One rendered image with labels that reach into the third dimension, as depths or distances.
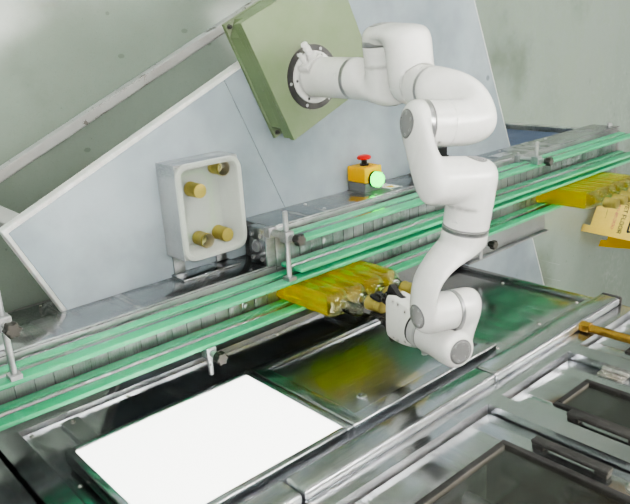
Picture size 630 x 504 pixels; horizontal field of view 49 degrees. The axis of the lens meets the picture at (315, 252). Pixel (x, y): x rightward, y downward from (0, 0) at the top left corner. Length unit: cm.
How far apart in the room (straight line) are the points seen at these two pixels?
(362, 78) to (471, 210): 47
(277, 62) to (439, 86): 50
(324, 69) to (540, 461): 95
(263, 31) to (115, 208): 53
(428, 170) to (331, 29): 69
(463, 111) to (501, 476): 65
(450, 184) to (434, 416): 48
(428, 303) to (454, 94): 39
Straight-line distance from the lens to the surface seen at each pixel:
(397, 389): 147
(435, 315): 128
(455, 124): 126
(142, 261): 164
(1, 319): 130
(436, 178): 119
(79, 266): 157
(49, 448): 152
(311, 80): 169
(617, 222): 488
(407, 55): 140
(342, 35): 182
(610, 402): 159
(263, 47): 167
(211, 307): 152
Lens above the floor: 216
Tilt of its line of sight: 46 degrees down
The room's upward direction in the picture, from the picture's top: 106 degrees clockwise
